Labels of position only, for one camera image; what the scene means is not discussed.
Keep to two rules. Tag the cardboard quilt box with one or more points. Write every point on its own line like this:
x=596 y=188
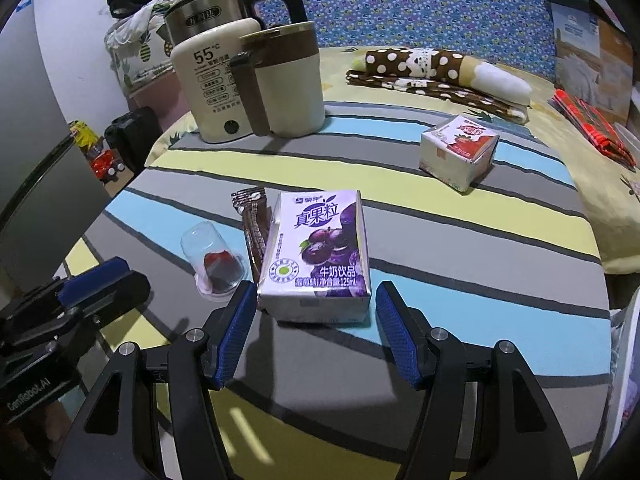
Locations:
x=585 y=60

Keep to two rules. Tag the clear plastic cup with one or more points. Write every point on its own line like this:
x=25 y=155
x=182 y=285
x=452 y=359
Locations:
x=210 y=255

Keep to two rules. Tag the cream mug with brown lid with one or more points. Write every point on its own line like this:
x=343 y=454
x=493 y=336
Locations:
x=290 y=90

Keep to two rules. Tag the pink cushion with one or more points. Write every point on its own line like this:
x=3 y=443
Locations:
x=160 y=97

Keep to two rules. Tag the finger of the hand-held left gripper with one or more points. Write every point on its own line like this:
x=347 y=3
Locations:
x=95 y=280

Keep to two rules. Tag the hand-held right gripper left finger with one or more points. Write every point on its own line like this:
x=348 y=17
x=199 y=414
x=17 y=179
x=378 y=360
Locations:
x=232 y=340

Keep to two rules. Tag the purple milk drink carton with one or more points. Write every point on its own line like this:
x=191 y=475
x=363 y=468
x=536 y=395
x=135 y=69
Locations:
x=315 y=250

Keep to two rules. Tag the brown polka dot blanket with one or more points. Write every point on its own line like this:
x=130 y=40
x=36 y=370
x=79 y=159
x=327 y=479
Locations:
x=400 y=65

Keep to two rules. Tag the grey cabinet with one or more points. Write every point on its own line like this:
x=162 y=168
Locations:
x=30 y=160

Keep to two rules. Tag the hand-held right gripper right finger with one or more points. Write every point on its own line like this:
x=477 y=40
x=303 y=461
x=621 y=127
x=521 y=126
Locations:
x=397 y=340

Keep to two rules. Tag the red toy car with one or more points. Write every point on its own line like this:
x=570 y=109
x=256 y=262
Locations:
x=106 y=165

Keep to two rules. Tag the brown snack wrapper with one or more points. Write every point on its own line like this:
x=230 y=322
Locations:
x=252 y=230

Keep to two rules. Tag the blue floral mattress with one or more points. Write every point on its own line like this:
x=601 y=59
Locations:
x=425 y=5

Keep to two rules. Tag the cream electric warmer jug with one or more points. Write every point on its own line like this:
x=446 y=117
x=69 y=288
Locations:
x=210 y=90

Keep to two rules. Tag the colourful packet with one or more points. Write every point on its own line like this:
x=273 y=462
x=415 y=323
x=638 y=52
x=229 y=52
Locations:
x=85 y=135

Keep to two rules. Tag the pineapple print cloth bundle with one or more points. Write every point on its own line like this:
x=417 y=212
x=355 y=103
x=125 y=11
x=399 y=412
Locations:
x=140 y=55

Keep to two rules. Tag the red plaid cloth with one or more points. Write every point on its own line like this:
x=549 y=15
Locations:
x=590 y=120

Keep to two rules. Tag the stainless steel kettle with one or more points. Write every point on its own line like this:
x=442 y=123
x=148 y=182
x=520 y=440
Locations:
x=210 y=10

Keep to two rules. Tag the strawberry milk carton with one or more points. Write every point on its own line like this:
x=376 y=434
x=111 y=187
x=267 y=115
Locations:
x=455 y=160

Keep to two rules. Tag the striped table cloth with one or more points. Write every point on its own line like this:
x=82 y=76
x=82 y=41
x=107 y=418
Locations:
x=450 y=260

